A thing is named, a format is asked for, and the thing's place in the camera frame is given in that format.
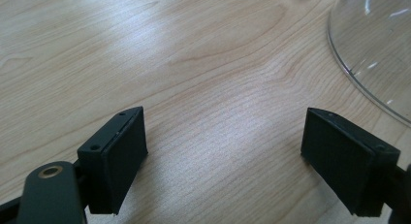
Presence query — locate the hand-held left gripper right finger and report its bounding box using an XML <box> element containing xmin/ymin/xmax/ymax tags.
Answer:
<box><xmin>300</xmin><ymin>107</ymin><xmax>401</xmax><ymax>217</ymax></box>

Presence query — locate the clear glass bowl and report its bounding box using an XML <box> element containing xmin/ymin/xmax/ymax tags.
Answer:
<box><xmin>327</xmin><ymin>0</ymin><xmax>411</xmax><ymax>128</ymax></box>

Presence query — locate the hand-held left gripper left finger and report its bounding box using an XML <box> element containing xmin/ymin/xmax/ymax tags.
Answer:
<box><xmin>77</xmin><ymin>106</ymin><xmax>149</xmax><ymax>215</ymax></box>

